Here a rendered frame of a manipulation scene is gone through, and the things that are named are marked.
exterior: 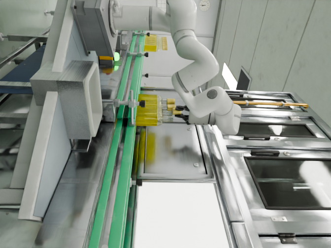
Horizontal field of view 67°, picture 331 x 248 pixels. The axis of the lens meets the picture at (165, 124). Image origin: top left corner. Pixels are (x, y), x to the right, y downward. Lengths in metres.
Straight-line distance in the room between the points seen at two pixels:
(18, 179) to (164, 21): 0.76
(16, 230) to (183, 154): 0.72
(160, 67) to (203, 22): 1.66
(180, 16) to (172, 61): 6.41
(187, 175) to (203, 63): 0.49
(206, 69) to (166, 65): 6.52
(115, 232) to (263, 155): 0.91
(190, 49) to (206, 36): 6.37
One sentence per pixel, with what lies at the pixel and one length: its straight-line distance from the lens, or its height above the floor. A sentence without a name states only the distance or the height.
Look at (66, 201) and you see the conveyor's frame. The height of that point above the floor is 0.80.
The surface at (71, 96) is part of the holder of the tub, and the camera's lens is 0.83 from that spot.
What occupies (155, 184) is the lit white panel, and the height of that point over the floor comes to 1.06.
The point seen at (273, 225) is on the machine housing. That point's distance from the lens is 1.09.
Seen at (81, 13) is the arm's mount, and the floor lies 0.78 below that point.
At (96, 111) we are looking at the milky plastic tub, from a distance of 1.03.
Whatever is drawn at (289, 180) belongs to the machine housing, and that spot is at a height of 1.69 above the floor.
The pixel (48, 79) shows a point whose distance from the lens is 0.83.
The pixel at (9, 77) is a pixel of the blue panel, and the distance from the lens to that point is 1.41.
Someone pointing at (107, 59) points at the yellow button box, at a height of 0.80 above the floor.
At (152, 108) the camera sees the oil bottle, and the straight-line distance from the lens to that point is 1.24.
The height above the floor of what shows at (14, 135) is 0.34.
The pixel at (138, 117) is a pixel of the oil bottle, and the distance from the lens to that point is 1.18.
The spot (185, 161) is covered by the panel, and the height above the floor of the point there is 1.20.
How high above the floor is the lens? 1.03
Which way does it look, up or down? 4 degrees up
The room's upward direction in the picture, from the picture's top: 92 degrees clockwise
